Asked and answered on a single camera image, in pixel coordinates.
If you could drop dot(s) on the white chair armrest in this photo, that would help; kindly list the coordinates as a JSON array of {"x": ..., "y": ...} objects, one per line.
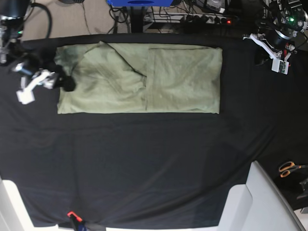
[
  {"x": 258, "y": 205},
  {"x": 13, "y": 213}
]

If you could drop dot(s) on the white chair armrest left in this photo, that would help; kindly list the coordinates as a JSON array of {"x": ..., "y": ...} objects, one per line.
[{"x": 13, "y": 213}]

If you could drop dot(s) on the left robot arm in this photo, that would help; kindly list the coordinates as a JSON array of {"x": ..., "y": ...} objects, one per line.
[{"x": 286, "y": 22}]

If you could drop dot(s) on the blue plastic box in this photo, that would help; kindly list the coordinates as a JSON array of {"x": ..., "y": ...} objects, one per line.
[{"x": 140, "y": 3}]

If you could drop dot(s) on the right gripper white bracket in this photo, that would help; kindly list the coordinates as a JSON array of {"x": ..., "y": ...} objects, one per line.
[{"x": 34, "y": 72}]

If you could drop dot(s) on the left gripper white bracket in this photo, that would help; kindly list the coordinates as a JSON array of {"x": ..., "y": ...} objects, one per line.
[{"x": 271, "y": 47}]

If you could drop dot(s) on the white chair armrest right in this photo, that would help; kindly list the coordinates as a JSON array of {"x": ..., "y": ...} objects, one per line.
[{"x": 258, "y": 205}]

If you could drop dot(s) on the orange handled scissors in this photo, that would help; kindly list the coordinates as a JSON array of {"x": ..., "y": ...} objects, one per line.
[{"x": 289, "y": 167}]

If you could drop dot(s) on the red black clamp right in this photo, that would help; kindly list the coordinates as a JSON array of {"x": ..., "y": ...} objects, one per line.
[{"x": 288, "y": 49}]

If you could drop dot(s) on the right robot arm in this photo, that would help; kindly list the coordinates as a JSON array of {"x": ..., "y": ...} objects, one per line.
[{"x": 13, "y": 15}]

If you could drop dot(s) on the red black clamp front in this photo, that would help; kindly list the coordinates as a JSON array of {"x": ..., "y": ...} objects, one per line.
[{"x": 78, "y": 224}]

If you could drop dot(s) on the red black clamp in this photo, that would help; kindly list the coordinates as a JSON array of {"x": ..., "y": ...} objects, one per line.
[
  {"x": 288, "y": 49},
  {"x": 78, "y": 224}
]

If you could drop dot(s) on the light green T-shirt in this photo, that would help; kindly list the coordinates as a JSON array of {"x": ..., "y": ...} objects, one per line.
[{"x": 113, "y": 78}]

